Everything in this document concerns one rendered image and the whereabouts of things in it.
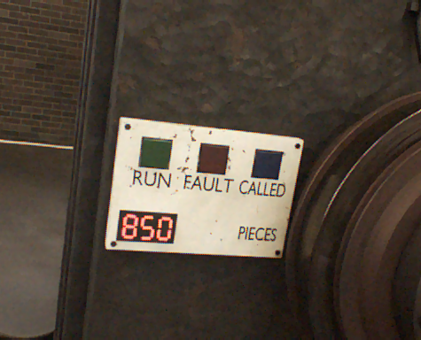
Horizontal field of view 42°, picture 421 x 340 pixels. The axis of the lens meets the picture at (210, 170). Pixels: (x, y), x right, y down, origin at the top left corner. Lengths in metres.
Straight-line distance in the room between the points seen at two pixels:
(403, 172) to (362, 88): 0.19
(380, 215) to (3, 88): 6.22
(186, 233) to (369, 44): 0.38
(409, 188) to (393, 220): 0.04
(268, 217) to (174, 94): 0.22
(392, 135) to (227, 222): 0.26
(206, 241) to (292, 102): 0.23
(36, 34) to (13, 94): 0.73
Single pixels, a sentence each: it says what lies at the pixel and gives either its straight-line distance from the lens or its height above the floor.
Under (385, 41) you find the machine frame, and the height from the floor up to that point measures 1.40.
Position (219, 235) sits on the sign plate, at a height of 1.09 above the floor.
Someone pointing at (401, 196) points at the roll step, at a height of 1.21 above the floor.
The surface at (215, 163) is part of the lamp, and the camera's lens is 0.74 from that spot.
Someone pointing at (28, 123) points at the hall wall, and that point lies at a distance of 6.76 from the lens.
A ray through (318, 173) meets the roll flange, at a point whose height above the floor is 1.21.
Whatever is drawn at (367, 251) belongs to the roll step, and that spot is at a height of 1.13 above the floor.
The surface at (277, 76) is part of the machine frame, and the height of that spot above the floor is 1.32.
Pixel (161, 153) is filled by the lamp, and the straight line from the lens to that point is 0.72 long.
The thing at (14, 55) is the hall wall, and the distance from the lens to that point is 6.70.
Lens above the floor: 1.34
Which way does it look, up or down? 12 degrees down
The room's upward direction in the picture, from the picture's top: 9 degrees clockwise
